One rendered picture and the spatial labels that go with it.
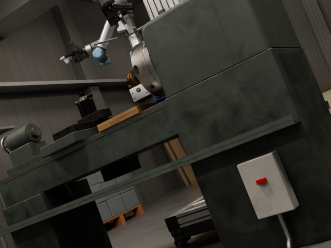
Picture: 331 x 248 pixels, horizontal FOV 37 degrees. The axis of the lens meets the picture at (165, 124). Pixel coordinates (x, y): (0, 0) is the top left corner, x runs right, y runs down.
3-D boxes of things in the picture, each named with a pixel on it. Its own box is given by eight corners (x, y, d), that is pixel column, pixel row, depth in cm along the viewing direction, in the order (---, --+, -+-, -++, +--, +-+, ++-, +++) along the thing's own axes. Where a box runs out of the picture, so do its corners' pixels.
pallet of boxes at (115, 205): (104, 226, 808) (79, 158, 817) (144, 212, 772) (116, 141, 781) (57, 250, 700) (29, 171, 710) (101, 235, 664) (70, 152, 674)
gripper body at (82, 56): (73, 63, 362) (87, 56, 361) (68, 52, 362) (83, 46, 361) (75, 63, 370) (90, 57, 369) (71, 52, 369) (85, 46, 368)
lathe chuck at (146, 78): (187, 79, 284) (160, 31, 280) (164, 97, 258) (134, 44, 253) (175, 85, 289) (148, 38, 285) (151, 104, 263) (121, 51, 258)
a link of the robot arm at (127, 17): (136, 70, 352) (109, 1, 357) (140, 73, 367) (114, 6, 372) (152, 63, 351) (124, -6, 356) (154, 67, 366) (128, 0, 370)
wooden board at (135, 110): (173, 105, 290) (171, 99, 290) (139, 112, 259) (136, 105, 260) (136, 123, 306) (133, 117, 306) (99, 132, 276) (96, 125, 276)
